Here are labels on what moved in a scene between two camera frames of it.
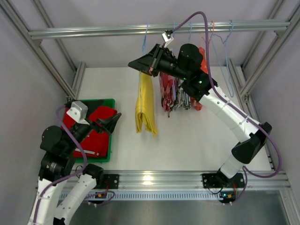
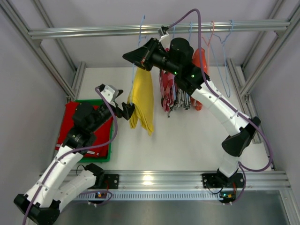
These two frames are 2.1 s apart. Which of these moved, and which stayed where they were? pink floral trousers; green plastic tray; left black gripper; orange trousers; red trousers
Moved: left black gripper
Stayed: orange trousers; green plastic tray; red trousers; pink floral trousers
